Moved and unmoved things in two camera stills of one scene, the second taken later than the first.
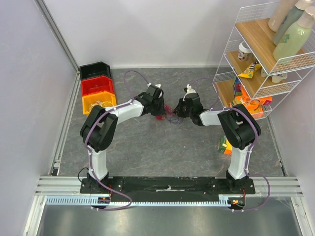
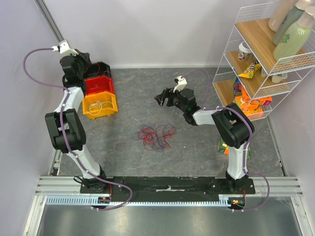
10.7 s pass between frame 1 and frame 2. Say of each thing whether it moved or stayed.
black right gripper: moved
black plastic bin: stayed
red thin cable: moved
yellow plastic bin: stayed
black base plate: stayed
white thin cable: stayed
